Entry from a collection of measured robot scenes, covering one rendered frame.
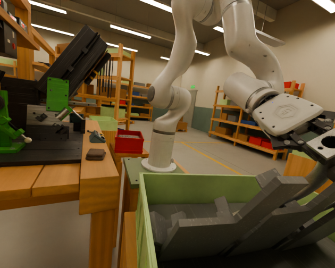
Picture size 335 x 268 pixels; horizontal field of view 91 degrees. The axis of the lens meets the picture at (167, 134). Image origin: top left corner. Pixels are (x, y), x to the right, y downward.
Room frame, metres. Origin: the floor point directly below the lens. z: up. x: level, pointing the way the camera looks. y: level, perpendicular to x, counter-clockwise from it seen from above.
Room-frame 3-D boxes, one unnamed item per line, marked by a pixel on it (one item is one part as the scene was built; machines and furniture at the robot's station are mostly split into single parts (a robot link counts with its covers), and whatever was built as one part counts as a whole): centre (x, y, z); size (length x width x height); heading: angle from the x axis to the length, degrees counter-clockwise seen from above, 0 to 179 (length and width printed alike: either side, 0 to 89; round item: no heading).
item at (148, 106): (9.69, 2.62, 1.12); 3.16 x 0.54 x 2.24; 115
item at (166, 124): (0.85, -0.01, 1.17); 0.19 x 0.12 x 0.24; 125
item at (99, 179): (1.24, 0.57, 0.82); 1.50 x 0.14 x 0.15; 27
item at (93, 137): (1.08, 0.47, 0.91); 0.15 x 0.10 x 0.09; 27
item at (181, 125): (7.66, -0.19, 0.37); 1.20 x 0.80 x 0.74; 123
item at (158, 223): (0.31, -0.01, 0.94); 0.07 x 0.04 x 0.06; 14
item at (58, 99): (1.07, 0.73, 1.17); 0.13 x 0.12 x 0.20; 27
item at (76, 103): (1.23, 0.77, 1.11); 0.39 x 0.16 x 0.03; 117
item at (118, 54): (4.31, 2.13, 1.19); 2.30 x 0.55 x 2.39; 66
